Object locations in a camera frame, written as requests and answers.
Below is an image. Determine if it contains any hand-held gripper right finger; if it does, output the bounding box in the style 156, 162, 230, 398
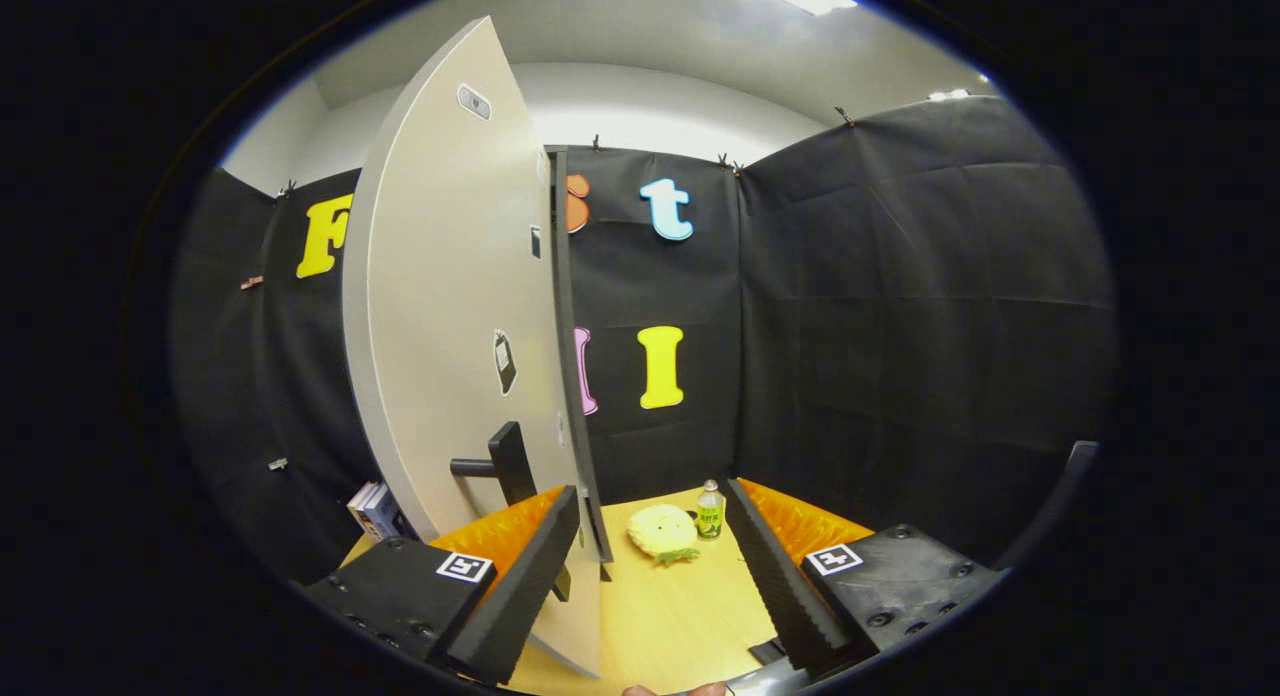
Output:
725, 476, 1006, 677

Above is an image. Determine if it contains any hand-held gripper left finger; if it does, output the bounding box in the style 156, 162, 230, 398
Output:
300, 484, 581, 685

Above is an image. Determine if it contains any black door handle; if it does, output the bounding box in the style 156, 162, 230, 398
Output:
450, 421, 573, 602

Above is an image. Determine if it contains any grey shoe cabinet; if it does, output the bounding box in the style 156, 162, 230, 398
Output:
545, 146, 613, 582

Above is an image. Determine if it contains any green labelled bottle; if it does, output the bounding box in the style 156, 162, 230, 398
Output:
696, 479, 725, 541

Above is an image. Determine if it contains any yellow plush pad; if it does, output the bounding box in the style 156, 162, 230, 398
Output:
627, 504, 701, 567

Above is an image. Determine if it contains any black backdrop cloth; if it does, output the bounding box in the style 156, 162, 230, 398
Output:
170, 96, 1119, 582

